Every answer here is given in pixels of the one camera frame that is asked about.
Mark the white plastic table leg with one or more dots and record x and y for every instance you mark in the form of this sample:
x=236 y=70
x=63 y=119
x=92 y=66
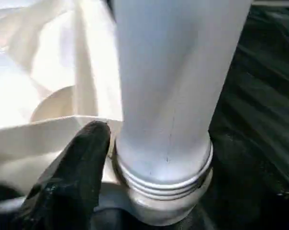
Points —
x=173 y=72

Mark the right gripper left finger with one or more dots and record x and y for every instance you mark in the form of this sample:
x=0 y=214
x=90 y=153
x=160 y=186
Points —
x=68 y=187

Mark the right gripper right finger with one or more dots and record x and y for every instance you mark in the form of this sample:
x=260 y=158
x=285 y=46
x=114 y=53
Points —
x=259 y=201

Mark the white plastic table top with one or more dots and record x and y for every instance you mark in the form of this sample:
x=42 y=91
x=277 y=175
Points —
x=29 y=72

